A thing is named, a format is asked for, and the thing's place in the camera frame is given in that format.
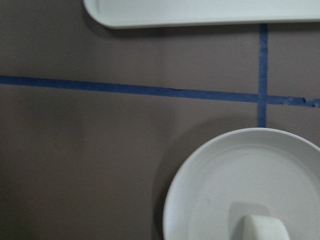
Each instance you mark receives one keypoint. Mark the white bear tray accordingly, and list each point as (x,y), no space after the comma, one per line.
(133,14)

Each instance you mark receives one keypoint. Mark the cream round plate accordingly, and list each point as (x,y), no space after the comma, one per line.
(252,171)

